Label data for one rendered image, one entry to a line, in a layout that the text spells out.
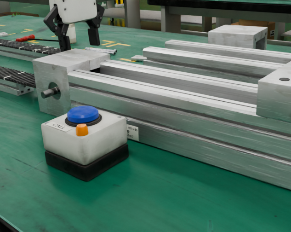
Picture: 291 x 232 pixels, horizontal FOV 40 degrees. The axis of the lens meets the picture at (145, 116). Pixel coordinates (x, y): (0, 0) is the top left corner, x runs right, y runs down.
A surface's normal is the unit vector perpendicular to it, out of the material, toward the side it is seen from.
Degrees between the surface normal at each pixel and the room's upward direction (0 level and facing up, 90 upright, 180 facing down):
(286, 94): 90
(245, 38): 90
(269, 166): 90
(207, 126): 90
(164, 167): 0
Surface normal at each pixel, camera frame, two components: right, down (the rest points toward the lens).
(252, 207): -0.04, -0.92
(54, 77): -0.63, 0.32
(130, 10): 0.73, 0.22
